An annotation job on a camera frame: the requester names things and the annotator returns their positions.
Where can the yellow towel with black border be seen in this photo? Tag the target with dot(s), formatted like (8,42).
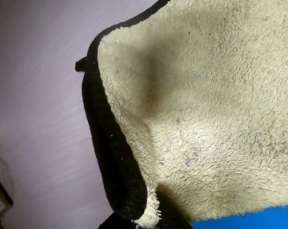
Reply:
(205,107)

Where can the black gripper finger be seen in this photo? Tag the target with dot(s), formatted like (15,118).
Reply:
(108,221)
(172,212)

